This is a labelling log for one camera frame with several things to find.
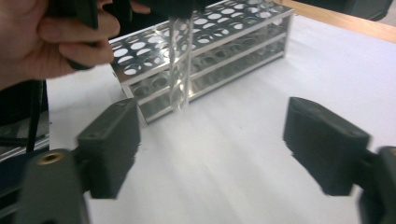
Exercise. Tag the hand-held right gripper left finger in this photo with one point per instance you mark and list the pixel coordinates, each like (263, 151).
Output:
(109, 149)

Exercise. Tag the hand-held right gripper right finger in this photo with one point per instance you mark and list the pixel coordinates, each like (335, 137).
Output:
(323, 146)

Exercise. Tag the blue capped test tube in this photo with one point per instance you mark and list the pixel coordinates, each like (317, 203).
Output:
(180, 62)

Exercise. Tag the metal test tube rack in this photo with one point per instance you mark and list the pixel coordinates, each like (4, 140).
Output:
(236, 56)

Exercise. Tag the white table board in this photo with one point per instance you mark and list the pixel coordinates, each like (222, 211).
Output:
(233, 155)

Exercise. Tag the metal floor rail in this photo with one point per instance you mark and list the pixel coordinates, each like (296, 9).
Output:
(18, 146)

